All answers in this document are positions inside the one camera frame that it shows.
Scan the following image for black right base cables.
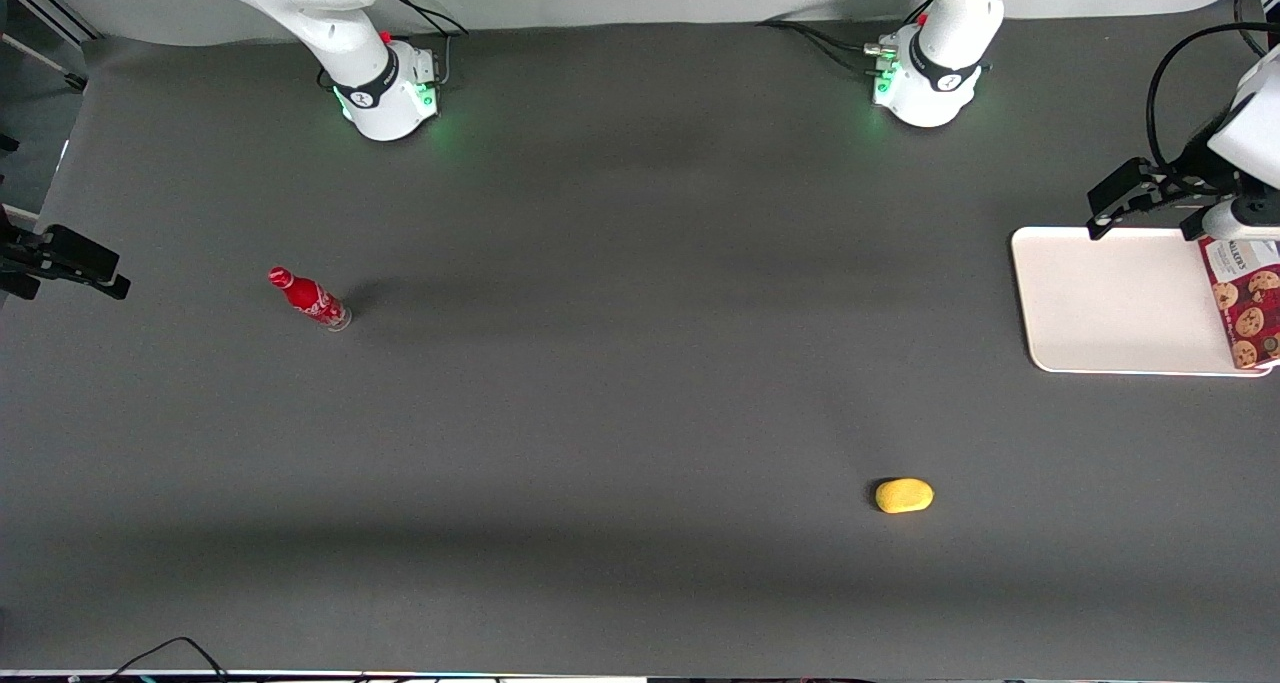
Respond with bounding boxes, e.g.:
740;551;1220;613
380;0;471;89

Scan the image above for black base cables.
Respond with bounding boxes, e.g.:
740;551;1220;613
755;0;936;79
380;0;471;89

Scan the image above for red cookie box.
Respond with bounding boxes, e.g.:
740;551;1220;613
1198;237;1280;371

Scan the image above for yellow oval sponge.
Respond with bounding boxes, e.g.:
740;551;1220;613
875;478;935;515

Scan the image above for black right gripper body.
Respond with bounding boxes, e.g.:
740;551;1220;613
0;207;49;274

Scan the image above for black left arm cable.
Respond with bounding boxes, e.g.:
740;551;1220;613
1146;0;1280;179

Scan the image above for aluminium frame rail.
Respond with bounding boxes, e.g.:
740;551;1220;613
0;0;103;46

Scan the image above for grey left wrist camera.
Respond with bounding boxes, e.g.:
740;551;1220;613
1200;194;1280;243

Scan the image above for white rectangular tray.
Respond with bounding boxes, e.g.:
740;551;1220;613
1011;226;1276;377

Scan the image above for black cable at table edge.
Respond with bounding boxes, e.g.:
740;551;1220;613
100;636;233;683

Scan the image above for black left base cables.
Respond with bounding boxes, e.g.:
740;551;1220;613
755;0;936;79

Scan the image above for red cola bottle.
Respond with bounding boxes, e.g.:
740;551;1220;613
267;266;353;332

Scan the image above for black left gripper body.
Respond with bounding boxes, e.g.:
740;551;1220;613
1149;117;1247;210

